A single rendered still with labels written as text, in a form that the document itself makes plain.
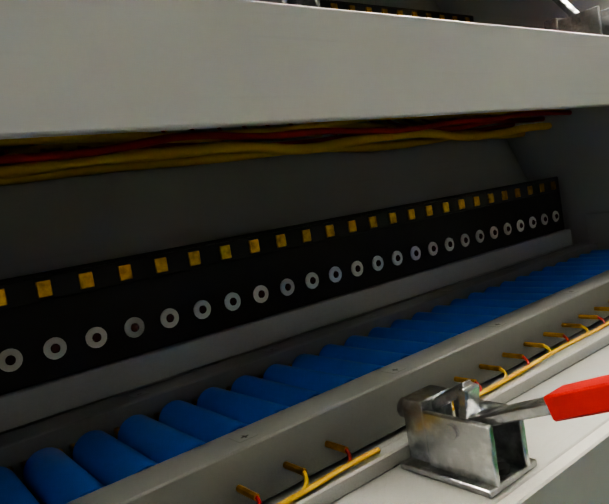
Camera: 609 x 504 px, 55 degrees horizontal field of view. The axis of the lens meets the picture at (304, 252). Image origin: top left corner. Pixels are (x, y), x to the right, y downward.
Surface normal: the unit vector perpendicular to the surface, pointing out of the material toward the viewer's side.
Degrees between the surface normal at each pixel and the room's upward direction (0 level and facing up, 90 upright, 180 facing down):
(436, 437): 90
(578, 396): 90
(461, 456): 90
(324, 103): 111
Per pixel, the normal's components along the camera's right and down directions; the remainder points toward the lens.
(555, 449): -0.16, -0.98
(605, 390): -0.78, 0.18
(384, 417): 0.61, -0.04
